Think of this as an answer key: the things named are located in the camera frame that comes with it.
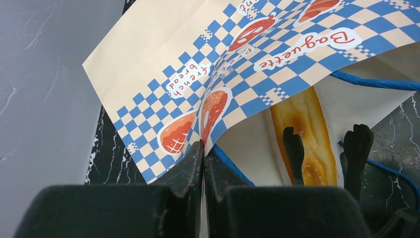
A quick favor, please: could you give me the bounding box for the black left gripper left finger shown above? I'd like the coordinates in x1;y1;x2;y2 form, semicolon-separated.
15;141;204;238

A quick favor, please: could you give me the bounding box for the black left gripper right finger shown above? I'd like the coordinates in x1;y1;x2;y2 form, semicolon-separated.
204;155;371;238

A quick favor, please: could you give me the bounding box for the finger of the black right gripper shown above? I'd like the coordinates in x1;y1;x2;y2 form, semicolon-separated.
283;126;305;185

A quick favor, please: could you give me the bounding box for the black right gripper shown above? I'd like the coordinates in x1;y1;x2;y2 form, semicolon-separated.
342;124;420;238

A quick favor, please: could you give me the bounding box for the yellow fake bread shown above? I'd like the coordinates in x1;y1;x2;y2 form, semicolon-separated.
269;86;344;187

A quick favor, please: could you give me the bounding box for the checkered paper bread bag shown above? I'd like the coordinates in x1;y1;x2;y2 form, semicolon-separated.
83;0;420;183

